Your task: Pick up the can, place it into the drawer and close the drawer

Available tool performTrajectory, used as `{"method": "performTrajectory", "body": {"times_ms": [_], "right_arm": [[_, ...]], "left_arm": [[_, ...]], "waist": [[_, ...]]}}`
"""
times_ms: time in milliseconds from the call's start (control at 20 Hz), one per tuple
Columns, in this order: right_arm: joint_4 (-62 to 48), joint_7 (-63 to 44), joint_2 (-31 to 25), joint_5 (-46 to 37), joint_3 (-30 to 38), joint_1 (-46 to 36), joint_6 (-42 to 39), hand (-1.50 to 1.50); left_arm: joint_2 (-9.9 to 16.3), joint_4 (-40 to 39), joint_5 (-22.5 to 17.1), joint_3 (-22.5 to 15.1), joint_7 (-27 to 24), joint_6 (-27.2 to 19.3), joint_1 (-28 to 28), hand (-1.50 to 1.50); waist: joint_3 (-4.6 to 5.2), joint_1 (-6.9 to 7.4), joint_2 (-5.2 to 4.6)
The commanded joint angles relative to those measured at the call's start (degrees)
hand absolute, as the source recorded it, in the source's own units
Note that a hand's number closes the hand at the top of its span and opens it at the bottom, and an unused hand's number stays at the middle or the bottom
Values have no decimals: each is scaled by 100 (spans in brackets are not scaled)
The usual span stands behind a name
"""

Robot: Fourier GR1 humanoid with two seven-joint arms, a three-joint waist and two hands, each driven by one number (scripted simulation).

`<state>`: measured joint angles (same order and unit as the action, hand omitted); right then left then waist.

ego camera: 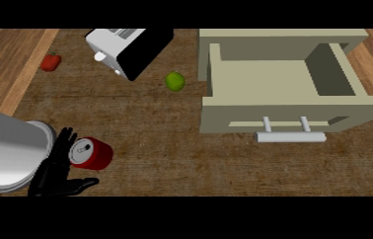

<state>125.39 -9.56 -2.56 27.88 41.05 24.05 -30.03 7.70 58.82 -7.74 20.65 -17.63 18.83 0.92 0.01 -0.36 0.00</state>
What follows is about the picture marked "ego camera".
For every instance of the red bell pepper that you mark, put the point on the red bell pepper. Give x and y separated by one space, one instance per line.
50 62

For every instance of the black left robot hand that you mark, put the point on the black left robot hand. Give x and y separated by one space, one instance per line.
54 174

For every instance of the beige open drawer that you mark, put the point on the beige open drawer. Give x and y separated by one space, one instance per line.
283 95

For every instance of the beige cabinet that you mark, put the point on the beige cabinet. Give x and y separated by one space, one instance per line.
281 40

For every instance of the red can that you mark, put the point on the red can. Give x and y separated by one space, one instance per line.
94 154

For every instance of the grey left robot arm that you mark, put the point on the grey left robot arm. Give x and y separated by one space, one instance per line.
19 150

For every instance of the green lime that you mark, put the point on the green lime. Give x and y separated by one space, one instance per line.
175 81

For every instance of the white and black toaster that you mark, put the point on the white and black toaster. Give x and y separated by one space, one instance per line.
127 50

